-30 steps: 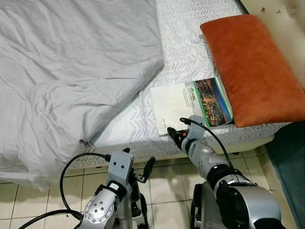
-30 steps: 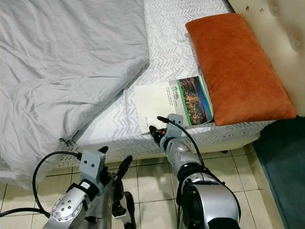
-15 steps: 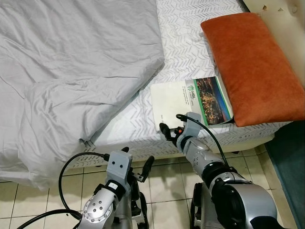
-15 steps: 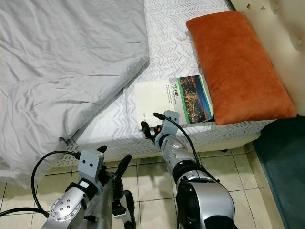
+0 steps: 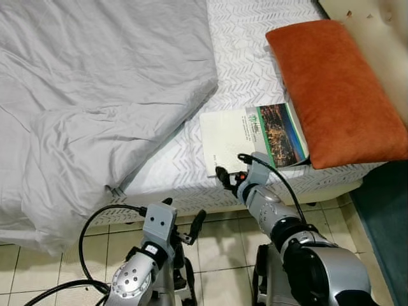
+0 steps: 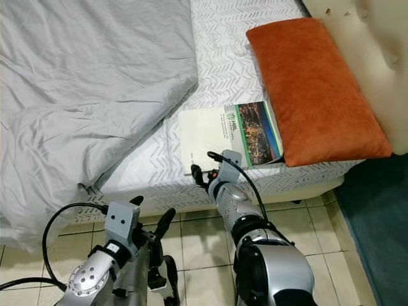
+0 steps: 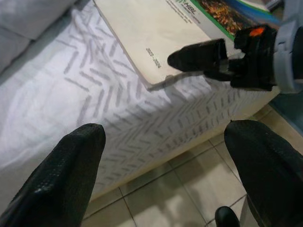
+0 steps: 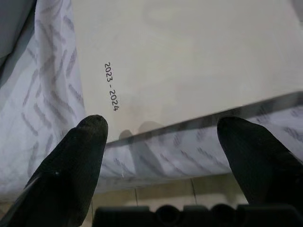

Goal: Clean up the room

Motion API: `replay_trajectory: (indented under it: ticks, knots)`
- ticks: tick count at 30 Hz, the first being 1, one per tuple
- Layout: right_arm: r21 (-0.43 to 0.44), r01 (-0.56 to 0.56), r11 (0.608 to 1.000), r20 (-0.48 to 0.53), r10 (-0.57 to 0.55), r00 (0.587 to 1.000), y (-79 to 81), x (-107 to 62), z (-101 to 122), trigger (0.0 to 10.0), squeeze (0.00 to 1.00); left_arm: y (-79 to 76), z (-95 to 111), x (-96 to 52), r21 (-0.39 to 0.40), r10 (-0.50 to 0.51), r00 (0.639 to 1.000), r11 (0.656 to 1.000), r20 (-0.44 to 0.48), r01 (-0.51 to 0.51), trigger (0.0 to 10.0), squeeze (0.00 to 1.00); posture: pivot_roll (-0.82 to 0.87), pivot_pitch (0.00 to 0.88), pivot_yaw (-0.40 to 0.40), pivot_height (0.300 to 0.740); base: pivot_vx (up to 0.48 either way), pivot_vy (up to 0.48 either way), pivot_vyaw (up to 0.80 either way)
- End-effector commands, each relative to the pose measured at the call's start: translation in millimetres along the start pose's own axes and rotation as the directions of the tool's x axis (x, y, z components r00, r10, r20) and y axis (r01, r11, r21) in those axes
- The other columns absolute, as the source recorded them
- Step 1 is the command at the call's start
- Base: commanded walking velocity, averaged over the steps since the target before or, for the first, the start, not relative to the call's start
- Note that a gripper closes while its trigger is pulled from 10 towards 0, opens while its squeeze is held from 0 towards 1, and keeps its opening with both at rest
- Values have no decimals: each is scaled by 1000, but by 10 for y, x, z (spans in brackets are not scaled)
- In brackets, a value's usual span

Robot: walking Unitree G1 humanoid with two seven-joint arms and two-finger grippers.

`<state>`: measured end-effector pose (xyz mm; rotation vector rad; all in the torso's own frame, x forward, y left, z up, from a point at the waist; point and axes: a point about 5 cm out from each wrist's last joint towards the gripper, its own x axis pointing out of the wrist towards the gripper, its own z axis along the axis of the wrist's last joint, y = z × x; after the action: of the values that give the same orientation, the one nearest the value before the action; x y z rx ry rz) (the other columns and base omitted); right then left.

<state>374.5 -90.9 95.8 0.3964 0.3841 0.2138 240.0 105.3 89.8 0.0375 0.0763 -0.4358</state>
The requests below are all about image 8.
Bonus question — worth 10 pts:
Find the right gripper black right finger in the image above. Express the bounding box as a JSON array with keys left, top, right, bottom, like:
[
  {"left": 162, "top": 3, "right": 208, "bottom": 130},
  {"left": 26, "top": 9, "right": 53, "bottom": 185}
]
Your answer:
[{"left": 216, "top": 117, "right": 303, "bottom": 205}]

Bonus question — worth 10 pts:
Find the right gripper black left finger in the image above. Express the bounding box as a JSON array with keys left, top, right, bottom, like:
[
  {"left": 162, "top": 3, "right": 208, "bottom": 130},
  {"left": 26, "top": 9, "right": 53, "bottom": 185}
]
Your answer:
[{"left": 0, "top": 114, "right": 109, "bottom": 227}]

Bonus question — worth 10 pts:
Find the mattress with chevron sheet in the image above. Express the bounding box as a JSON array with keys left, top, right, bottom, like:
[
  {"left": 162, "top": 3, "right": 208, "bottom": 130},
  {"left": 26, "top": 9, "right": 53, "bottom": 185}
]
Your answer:
[{"left": 0, "top": 0, "right": 303, "bottom": 195}]

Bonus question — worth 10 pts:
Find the white book printed 2023-2024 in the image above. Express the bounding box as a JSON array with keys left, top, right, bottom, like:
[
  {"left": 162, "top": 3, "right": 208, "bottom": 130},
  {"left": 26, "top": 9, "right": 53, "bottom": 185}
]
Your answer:
[{"left": 70, "top": 0, "right": 303, "bottom": 145}]

